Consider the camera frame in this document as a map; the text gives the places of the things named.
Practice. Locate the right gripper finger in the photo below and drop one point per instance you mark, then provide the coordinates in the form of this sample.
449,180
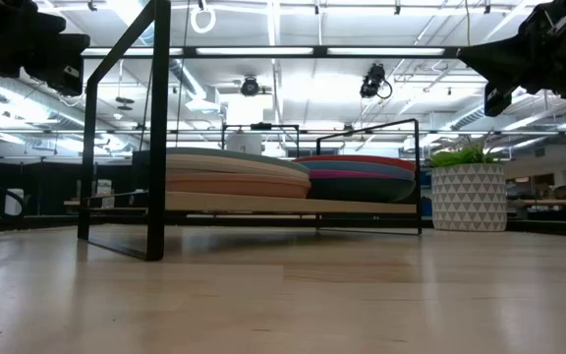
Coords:
494,59

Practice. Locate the blue plate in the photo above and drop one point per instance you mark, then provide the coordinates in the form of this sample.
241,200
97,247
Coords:
361,168

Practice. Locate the magenta plate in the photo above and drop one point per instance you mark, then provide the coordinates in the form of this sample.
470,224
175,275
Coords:
347,174

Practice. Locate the light gray plate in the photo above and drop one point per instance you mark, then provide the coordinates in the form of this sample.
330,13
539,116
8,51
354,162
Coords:
199,163

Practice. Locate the cream plate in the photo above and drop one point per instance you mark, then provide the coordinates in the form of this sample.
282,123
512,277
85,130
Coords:
273,174

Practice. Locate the peach plate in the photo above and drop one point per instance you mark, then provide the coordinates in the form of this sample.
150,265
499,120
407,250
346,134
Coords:
234,186

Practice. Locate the white LED light bar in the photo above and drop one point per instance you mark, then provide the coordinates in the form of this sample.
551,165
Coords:
386,50
253,50
130,51

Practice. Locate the succulent in white patterned pot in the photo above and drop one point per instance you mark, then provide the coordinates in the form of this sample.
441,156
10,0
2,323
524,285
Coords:
469,196

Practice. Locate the wooden background table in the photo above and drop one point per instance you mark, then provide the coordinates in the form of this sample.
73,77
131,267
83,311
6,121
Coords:
553,202

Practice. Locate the white bin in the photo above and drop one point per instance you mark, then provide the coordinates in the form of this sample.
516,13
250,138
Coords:
14,202

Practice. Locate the dark teal plate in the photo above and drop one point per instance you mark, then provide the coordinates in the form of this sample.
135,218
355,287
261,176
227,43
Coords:
361,189

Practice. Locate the white background cylinder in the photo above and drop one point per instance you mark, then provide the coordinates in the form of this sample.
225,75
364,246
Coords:
243,143

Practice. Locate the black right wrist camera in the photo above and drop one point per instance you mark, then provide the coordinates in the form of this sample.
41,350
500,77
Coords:
498,98

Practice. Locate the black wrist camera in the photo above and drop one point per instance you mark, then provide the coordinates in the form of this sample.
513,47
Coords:
498,98
64,64

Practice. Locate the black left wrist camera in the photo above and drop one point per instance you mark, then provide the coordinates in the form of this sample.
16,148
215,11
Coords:
64,64

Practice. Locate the black aluminium rig frame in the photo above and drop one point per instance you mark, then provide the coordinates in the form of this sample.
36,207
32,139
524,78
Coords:
320,51

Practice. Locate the black background frame stand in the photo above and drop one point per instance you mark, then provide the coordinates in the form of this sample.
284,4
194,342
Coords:
261,126

